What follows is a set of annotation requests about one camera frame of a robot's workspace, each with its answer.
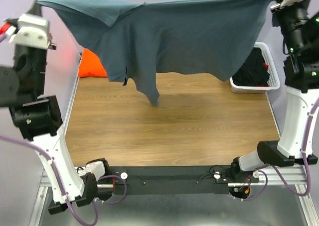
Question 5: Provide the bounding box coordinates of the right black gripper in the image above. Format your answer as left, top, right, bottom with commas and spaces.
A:
272, 0, 312, 54

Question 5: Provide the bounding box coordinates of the blue-grey t-shirt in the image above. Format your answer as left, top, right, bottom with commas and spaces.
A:
38, 0, 273, 105

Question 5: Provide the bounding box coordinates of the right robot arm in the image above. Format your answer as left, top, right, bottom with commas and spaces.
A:
229, 0, 319, 182

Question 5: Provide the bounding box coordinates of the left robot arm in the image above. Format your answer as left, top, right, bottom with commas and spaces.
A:
0, 45, 111, 214

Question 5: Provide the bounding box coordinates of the red garment in basket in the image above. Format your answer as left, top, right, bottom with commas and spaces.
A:
255, 63, 270, 87

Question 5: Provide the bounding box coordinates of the folded orange t-shirt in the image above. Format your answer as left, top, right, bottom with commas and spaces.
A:
78, 49, 107, 78

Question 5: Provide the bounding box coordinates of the white laundry basket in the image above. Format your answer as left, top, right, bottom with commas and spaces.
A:
230, 42, 280, 94

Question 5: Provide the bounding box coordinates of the black t-shirt in basket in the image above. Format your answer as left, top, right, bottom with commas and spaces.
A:
232, 47, 267, 87

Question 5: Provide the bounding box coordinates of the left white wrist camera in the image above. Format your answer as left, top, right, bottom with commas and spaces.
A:
0, 13, 57, 50

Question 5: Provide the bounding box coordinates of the aluminium rail frame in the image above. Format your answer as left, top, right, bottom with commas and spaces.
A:
27, 51, 319, 226

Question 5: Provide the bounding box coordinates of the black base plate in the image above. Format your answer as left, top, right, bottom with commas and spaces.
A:
97, 165, 259, 202

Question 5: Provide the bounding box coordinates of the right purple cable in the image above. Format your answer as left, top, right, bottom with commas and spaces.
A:
234, 0, 319, 202

